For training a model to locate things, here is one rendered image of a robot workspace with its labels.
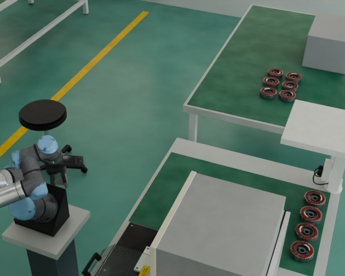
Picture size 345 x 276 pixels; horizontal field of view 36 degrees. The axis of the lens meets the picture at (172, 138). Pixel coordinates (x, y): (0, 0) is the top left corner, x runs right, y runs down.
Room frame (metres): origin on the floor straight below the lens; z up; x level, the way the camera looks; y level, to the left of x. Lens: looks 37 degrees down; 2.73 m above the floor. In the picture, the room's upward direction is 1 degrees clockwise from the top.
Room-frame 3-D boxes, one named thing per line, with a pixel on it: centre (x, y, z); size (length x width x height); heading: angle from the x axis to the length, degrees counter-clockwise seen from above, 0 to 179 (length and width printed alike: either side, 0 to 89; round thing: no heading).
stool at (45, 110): (3.15, 0.93, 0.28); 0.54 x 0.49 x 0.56; 70
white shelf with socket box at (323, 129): (2.13, -0.75, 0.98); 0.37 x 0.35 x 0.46; 160
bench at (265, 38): (3.64, -0.90, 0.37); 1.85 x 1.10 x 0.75; 160
